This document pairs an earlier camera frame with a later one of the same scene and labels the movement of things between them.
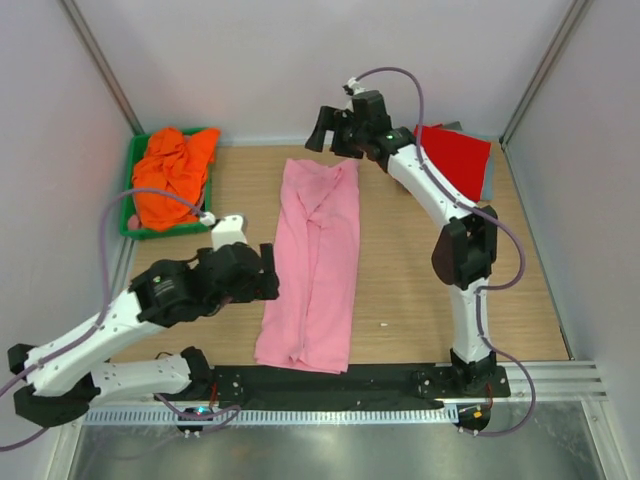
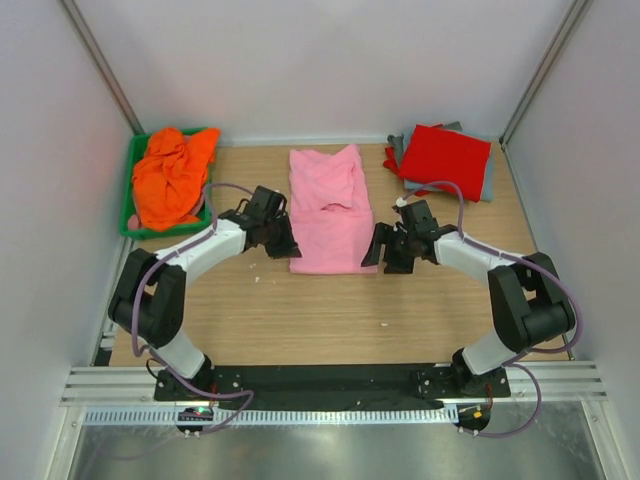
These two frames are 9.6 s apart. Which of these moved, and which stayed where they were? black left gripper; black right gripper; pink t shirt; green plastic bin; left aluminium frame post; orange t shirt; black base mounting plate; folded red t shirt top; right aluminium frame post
Moved: black left gripper; pink t shirt; black right gripper
Stayed: orange t shirt; black base mounting plate; folded red t shirt top; left aluminium frame post; right aluminium frame post; green plastic bin
